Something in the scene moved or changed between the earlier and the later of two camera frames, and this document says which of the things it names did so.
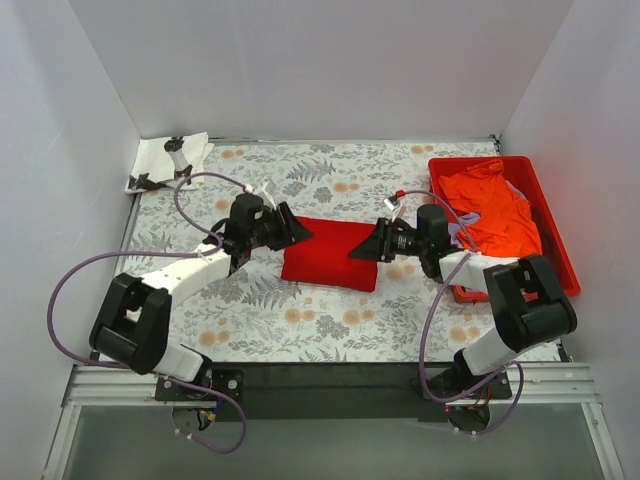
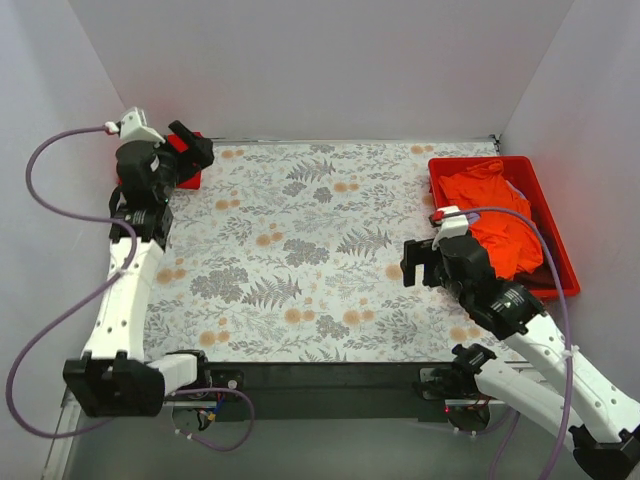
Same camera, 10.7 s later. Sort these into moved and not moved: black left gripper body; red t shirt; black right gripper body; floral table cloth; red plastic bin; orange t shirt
Moved: red t shirt; black left gripper body; black right gripper body
Not moved: orange t shirt; floral table cloth; red plastic bin
